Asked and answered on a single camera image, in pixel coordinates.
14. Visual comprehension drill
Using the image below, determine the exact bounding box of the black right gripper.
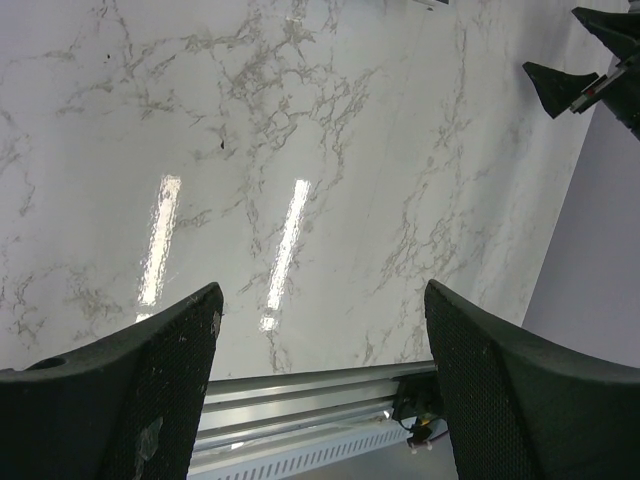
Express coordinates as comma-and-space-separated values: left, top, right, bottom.
522, 7, 640, 139

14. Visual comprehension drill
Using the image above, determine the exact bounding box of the white slotted cable duct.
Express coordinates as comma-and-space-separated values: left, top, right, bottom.
188, 424, 408, 479

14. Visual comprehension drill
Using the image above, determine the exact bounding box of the aluminium front rail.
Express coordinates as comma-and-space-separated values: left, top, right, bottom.
194, 361, 435, 453

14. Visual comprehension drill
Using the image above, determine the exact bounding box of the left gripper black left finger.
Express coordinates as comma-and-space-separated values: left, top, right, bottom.
1, 282, 224, 479

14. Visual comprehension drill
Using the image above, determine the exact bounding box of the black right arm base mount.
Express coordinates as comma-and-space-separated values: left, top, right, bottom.
391, 372, 445, 434

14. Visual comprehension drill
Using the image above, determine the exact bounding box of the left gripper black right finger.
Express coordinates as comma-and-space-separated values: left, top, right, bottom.
424, 280, 639, 479

